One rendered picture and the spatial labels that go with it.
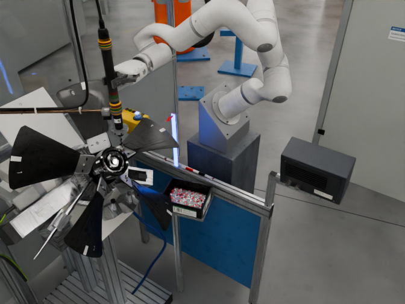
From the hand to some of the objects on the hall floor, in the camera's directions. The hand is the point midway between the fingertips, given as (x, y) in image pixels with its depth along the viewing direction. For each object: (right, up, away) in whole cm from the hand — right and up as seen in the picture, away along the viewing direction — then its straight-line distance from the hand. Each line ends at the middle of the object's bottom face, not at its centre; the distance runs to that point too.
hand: (111, 81), depth 131 cm
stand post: (-16, -122, +88) cm, 152 cm away
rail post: (-8, -89, +131) cm, 158 cm away
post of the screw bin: (+19, -114, +100) cm, 152 cm away
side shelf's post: (-52, -106, +109) cm, 161 cm away
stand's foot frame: (-24, -119, +92) cm, 153 cm away
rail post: (+64, -118, +94) cm, 164 cm away
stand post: (-36, -115, +98) cm, 155 cm away
